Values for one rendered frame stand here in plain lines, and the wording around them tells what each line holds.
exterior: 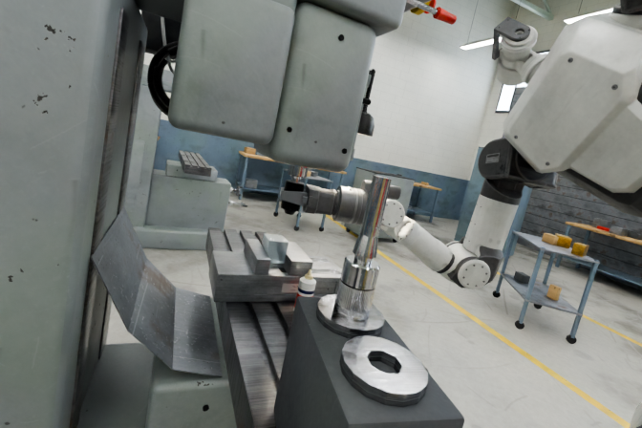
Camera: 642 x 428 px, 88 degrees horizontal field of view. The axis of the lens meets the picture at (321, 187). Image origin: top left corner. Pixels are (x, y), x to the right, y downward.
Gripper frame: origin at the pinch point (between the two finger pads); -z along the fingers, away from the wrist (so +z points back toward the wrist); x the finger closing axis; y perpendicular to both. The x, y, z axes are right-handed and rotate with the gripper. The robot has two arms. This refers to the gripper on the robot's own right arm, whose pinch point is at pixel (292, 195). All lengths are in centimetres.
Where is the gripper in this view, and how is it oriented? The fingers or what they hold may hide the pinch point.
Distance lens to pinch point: 80.9
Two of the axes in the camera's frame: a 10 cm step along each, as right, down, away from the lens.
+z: 9.7, 1.8, 1.6
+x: 1.3, 1.5, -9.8
